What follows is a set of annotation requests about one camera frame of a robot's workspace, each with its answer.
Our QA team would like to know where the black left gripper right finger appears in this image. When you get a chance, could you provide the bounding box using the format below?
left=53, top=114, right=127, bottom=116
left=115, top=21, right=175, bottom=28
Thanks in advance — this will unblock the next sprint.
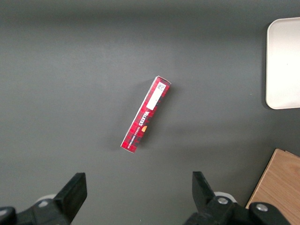
left=183, top=171, right=293, bottom=225

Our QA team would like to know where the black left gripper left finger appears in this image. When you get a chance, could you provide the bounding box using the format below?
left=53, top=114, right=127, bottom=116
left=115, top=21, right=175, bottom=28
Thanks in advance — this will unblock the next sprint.
left=0, top=172, right=88, bottom=225

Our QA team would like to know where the brown wooden board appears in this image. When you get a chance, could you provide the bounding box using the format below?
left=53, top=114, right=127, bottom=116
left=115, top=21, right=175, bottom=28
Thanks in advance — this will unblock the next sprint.
left=245, top=148, right=300, bottom=225

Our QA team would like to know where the red tartan shortbread box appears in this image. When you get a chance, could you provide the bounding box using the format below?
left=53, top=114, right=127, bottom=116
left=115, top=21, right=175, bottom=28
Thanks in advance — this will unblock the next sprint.
left=120, top=75, right=172, bottom=154

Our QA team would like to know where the white plastic tray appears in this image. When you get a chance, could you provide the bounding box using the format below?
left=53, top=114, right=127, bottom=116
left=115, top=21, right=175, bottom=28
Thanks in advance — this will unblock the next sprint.
left=265, top=16, right=300, bottom=110

